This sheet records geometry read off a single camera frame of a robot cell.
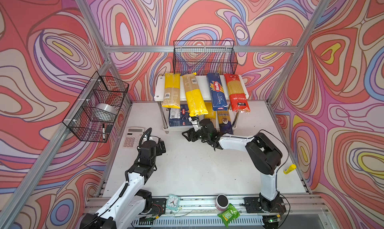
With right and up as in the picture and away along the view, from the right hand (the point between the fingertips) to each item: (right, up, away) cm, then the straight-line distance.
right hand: (187, 134), depth 92 cm
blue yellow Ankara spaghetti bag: (+25, +5, +4) cm, 26 cm away
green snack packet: (+22, -36, -21) cm, 47 cm away
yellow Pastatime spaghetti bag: (+16, +12, +7) cm, 22 cm away
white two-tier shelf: (+9, +28, -11) cm, 31 cm away
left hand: (-18, -3, -7) cm, 20 cm away
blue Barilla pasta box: (-5, +11, +1) cm, 12 cm away
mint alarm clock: (-7, -32, -18) cm, 37 cm away
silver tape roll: (-39, +13, -22) cm, 46 cm away
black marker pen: (-40, +4, -20) cm, 45 cm away
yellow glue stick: (+56, -17, -13) cm, 60 cm away
